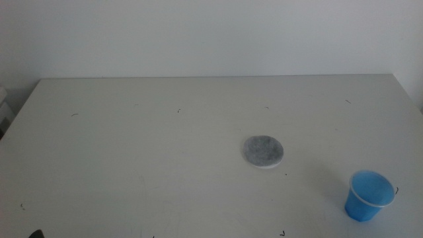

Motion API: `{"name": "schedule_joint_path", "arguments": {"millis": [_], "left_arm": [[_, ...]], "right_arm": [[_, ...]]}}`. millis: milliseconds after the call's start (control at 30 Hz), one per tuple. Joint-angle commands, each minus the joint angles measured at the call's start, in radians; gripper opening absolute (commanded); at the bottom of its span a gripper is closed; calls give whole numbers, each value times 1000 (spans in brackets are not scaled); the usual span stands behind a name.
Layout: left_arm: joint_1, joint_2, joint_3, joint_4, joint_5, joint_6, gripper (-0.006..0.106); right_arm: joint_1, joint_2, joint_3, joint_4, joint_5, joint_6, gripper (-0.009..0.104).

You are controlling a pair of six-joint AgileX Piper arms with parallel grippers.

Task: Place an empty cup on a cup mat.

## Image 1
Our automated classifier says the blue plastic cup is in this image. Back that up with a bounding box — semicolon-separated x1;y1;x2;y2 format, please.
344;169;397;223

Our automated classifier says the grey round cup mat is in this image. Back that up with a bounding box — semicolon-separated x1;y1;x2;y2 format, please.
242;134;285;170

